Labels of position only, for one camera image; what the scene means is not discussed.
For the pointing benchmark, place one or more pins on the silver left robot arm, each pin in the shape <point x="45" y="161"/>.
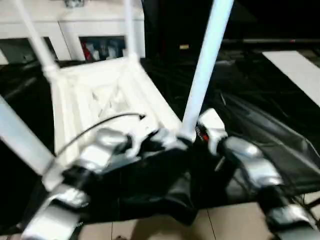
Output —
<point x="100" y="150"/>

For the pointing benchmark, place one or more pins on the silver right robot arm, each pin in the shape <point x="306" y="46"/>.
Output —
<point x="262" y="172"/>

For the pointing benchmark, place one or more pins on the black work mat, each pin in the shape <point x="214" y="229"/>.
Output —
<point x="250" y="112"/>

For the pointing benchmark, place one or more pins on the small yellow label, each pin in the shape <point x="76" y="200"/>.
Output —
<point x="184" y="46"/>

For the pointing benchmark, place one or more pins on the flat white board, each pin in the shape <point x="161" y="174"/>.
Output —
<point x="295" y="72"/>

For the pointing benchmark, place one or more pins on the long black rod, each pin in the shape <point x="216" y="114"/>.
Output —
<point x="270" y="41"/>

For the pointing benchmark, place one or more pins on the white glass door cabinet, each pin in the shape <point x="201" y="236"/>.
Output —
<point x="100" y="27"/>

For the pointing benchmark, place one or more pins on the small grey patterned ornament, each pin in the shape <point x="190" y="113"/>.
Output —
<point x="74" y="2"/>

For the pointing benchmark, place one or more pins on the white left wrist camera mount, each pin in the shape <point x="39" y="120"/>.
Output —
<point x="140" y="137"/>

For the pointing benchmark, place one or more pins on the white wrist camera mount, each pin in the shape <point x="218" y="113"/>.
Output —
<point x="212" y="122"/>
<point x="140" y="137"/>

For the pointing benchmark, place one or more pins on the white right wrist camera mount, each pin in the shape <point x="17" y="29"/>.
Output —
<point x="212" y="122"/>

